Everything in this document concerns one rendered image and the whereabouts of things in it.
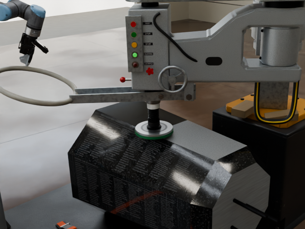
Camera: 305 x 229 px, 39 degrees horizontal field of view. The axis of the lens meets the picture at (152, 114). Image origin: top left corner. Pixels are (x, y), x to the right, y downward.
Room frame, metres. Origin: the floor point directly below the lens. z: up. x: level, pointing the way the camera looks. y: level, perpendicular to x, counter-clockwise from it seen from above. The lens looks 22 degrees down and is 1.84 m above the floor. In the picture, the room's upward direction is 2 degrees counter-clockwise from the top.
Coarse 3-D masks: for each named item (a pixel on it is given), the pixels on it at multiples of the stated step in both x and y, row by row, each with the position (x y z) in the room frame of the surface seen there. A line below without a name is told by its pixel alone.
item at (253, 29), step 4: (256, 0) 2.77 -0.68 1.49; (304, 4) 2.65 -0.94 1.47; (304, 24) 2.67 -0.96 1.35; (252, 28) 2.79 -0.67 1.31; (256, 28) 2.73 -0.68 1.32; (260, 28) 2.70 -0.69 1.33; (304, 28) 2.67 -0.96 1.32; (252, 32) 2.78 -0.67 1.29; (260, 32) 2.70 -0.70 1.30; (300, 32) 2.65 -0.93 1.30; (304, 32) 2.68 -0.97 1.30; (252, 36) 2.78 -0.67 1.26; (260, 36) 2.69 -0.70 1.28; (300, 36) 2.65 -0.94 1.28; (304, 36) 2.68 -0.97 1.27; (300, 40) 2.67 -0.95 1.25
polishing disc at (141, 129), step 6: (138, 126) 2.26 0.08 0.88; (144, 126) 2.25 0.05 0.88; (162, 126) 2.24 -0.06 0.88; (168, 126) 2.24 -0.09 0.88; (138, 132) 2.18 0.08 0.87; (144, 132) 2.17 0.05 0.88; (150, 132) 2.17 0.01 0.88; (156, 132) 2.17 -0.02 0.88; (162, 132) 2.16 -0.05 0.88; (168, 132) 2.17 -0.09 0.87
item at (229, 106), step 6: (246, 96) 2.97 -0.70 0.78; (252, 96) 2.97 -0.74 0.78; (288, 96) 2.94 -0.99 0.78; (234, 102) 2.86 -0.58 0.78; (240, 102) 2.85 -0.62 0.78; (288, 102) 2.82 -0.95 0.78; (300, 102) 2.81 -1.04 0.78; (228, 108) 2.77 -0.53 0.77; (264, 108) 2.72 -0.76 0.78; (288, 108) 2.70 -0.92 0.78; (300, 108) 2.70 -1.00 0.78; (252, 114) 2.62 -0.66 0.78; (300, 114) 2.58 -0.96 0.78; (300, 120) 2.57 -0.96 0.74; (276, 126) 2.49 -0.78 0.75; (282, 126) 2.47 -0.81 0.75; (288, 126) 2.47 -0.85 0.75
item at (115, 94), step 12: (72, 96) 2.23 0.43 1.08; (84, 96) 2.22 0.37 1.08; (96, 96) 2.21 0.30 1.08; (108, 96) 2.21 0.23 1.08; (120, 96) 2.20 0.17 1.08; (132, 96) 2.19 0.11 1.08; (144, 96) 2.18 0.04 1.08; (156, 96) 2.18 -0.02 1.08; (168, 96) 2.17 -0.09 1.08; (180, 96) 2.16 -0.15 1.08
